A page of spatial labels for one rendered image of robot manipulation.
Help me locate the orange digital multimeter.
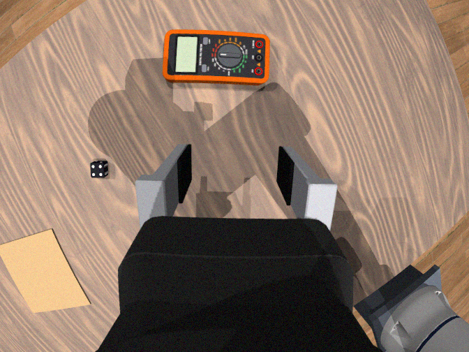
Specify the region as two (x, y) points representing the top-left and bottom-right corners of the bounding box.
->
(163, 29), (270, 86)

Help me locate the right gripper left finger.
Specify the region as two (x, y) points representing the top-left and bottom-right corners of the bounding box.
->
(135, 144), (192, 228)

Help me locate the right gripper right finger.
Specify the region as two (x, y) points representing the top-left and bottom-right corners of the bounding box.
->
(276, 146), (337, 231)

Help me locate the tan flat mat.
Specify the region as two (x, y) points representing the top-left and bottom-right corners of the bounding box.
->
(0, 228), (91, 313)

